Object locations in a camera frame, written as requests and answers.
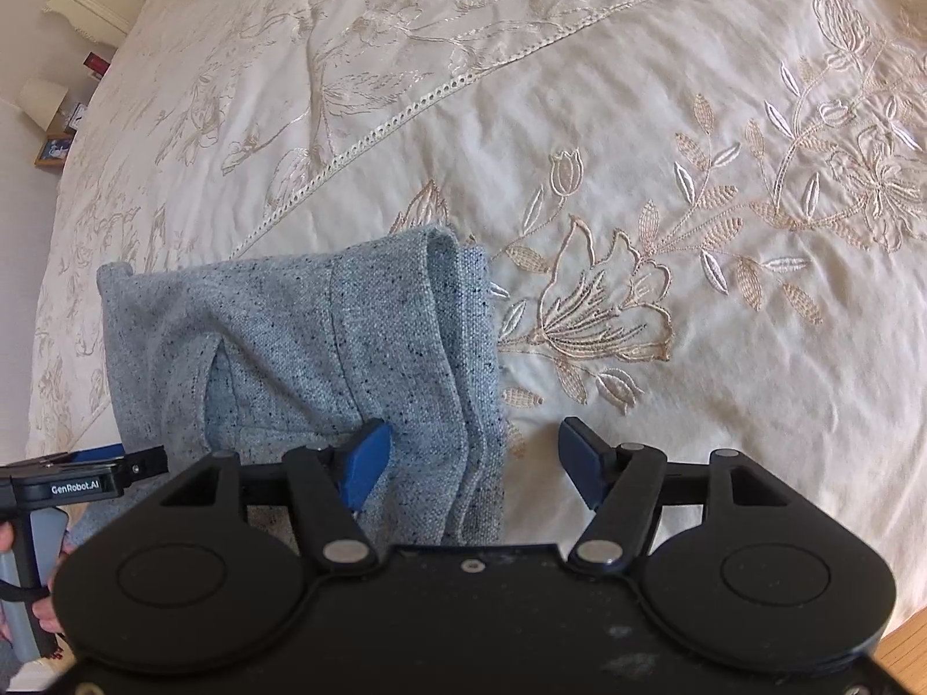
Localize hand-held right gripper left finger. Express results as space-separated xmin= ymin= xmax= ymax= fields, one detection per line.
xmin=155 ymin=420 xmax=396 ymax=573

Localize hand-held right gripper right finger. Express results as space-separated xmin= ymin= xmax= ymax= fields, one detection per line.
xmin=557 ymin=416 xmax=794 ymax=573

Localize grey speckled pants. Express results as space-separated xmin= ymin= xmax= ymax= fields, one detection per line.
xmin=96 ymin=224 xmax=508 ymax=555

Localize person's left hand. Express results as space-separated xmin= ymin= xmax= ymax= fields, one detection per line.
xmin=36 ymin=530 xmax=78 ymax=661

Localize cream embroidered bedspread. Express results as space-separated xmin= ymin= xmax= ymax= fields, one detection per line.
xmin=25 ymin=0 xmax=927 ymax=638

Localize wooden picture frame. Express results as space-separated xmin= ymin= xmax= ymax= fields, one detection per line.
xmin=35 ymin=134 xmax=77 ymax=167

